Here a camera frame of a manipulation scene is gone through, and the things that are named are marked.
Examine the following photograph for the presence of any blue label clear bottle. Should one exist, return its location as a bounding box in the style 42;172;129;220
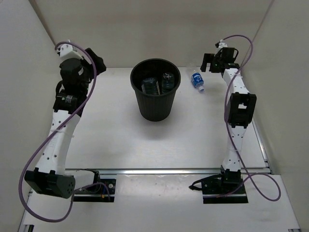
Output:
187;63;205;93

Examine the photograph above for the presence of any green label clear bottle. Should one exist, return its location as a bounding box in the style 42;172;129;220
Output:
161;72;175;94

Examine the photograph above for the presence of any yellow label clear bottle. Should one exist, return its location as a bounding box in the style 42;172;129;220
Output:
141;77;160;95

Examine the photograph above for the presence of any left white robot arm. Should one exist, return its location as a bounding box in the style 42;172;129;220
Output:
19;43;107;199

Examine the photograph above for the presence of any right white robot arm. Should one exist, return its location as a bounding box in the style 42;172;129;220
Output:
200;48;257;193

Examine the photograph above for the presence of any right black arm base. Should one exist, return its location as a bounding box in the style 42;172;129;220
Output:
189;169;249;204

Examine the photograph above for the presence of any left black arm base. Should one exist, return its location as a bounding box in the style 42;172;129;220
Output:
73;169;116;203

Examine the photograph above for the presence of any black ribbed plastic bin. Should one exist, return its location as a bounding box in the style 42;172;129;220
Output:
130;58;181;122

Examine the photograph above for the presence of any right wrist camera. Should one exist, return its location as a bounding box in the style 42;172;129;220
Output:
214;40;239;63

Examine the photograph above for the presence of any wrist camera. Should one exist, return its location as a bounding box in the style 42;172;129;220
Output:
56;43;83;61
214;40;239;63

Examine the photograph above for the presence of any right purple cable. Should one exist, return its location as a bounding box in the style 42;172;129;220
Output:
221;35;282;202

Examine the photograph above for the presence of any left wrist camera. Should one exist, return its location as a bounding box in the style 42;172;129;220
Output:
56;43;83;61

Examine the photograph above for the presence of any aluminium rail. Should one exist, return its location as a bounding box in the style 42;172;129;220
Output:
70;168;272;176

